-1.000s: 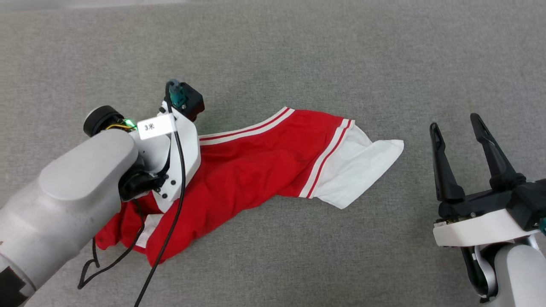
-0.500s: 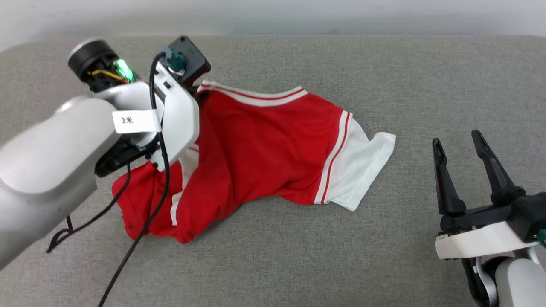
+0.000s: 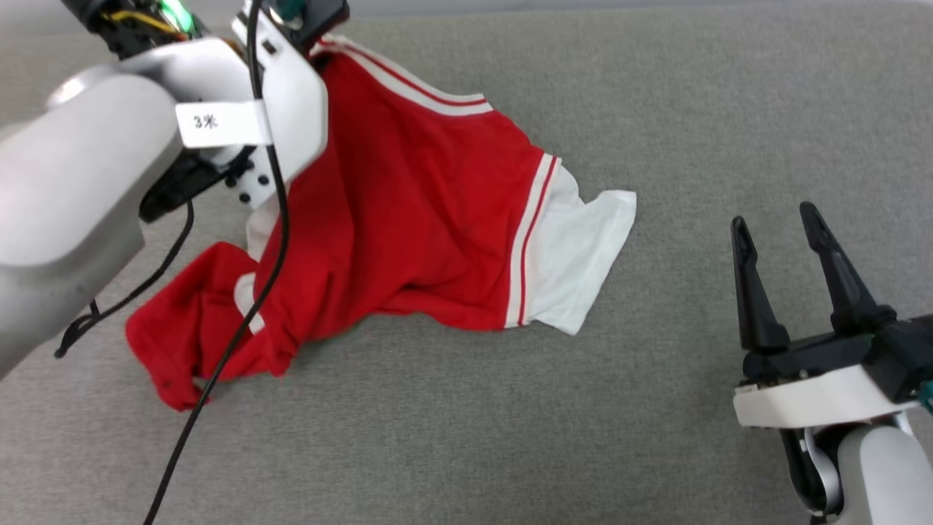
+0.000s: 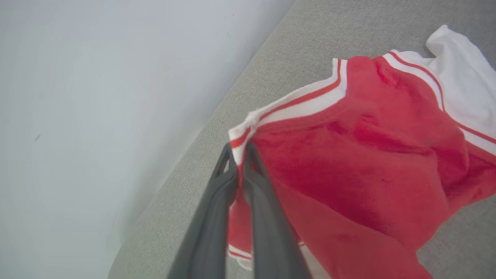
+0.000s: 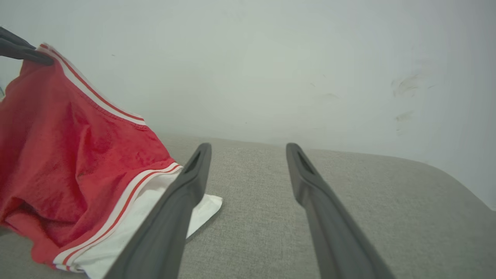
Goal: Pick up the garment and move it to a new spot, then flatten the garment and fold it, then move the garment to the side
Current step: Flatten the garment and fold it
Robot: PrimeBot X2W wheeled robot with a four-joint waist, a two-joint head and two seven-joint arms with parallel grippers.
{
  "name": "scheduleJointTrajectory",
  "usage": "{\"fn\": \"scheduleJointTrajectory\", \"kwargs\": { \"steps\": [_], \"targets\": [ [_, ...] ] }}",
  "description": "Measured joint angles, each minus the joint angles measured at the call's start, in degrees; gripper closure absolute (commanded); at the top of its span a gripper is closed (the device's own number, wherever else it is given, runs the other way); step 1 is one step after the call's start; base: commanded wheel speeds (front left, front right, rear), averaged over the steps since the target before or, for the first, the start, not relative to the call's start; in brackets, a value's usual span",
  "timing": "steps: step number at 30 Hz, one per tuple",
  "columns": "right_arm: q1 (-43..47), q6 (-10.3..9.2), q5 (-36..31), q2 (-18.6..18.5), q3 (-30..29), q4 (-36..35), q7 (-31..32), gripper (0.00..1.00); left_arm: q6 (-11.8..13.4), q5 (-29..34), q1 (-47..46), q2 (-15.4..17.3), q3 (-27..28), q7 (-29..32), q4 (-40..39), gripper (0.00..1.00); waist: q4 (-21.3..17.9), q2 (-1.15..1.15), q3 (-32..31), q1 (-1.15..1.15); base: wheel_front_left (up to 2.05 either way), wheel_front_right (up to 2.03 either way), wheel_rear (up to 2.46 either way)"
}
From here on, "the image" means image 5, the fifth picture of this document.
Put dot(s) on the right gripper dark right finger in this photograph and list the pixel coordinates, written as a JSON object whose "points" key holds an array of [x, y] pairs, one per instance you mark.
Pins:
{"points": [[341, 248]]}

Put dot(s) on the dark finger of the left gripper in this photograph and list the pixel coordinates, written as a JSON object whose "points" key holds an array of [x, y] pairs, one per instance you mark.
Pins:
{"points": [[9, 38], [23, 54]]}

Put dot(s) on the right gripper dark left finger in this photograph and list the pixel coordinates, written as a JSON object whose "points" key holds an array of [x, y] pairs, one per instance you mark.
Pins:
{"points": [[162, 240]]}

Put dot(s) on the red basketball jersey number 23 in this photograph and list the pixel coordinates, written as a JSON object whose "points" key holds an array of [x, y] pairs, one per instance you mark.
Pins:
{"points": [[58, 162]]}

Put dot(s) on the grey fabric sofa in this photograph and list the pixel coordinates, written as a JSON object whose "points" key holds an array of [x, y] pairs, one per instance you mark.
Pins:
{"points": [[387, 217]]}

